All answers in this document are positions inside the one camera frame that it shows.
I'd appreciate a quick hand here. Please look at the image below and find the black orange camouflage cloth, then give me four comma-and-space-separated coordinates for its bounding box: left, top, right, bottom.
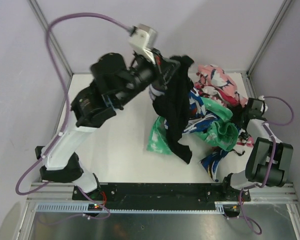
149, 55, 194, 165

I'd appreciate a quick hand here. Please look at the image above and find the green white cloth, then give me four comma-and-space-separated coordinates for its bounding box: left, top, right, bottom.
146, 97, 240, 155

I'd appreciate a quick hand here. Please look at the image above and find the pink white patterned cloth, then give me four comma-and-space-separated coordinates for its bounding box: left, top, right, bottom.
194, 64, 248, 141

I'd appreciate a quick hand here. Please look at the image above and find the blue white patterned cloth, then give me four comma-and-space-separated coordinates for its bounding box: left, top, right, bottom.
183, 88, 238, 182

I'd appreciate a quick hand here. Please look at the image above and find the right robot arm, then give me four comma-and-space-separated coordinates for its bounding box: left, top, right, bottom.
222, 96, 294, 201

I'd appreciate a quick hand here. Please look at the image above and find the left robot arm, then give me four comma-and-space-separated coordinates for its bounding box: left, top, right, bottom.
35, 49, 181, 194

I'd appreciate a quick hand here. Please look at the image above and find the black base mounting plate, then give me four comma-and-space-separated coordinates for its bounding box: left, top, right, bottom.
72, 182, 251, 211

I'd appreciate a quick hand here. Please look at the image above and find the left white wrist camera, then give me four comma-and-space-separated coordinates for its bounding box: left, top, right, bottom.
128, 24, 158, 64

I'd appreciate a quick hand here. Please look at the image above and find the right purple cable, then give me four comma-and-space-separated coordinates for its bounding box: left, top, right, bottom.
238, 95, 295, 235

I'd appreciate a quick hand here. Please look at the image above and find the purple cable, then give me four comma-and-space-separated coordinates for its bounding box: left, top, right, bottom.
238, 95, 295, 235
15, 12, 131, 196

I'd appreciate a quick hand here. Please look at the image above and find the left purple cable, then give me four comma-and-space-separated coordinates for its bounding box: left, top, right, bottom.
15, 12, 131, 196

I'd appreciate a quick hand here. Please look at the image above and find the aluminium frame rail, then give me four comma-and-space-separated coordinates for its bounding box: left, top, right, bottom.
26, 183, 299, 204

